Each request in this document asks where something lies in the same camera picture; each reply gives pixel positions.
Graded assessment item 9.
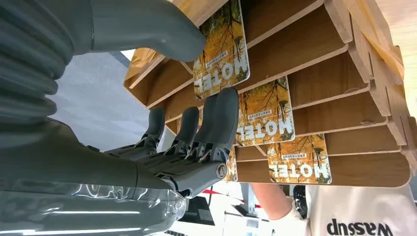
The person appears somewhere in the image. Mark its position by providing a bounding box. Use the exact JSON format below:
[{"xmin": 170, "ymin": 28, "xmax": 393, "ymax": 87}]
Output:
[{"xmin": 251, "ymin": 182, "xmax": 417, "ymax": 236}]

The wooden tiered card rack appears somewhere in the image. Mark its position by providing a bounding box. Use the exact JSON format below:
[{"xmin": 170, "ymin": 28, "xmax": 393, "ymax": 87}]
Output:
[{"xmin": 123, "ymin": 0, "xmax": 417, "ymax": 189}]

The grey kiosk stand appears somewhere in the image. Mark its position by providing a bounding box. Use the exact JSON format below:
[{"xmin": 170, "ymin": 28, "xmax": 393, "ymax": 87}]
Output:
[{"xmin": 225, "ymin": 183, "xmax": 272, "ymax": 236}]

